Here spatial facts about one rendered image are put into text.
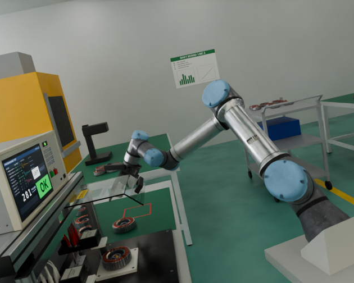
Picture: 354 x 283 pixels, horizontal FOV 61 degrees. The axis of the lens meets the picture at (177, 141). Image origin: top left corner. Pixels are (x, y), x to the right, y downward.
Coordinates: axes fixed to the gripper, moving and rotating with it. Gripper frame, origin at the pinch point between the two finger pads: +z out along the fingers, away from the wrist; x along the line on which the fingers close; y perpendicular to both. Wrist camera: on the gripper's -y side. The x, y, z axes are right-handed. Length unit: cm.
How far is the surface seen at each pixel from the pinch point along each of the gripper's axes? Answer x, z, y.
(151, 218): 8.9, 8.2, 20.2
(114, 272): -39.7, 4.0, 20.6
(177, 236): -11.3, -2.2, 35.9
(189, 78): 481, -13, -70
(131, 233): -5.5, 11.3, 15.7
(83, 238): -39.0, -2.4, 5.4
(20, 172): -60, -31, -10
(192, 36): 488, -89, -97
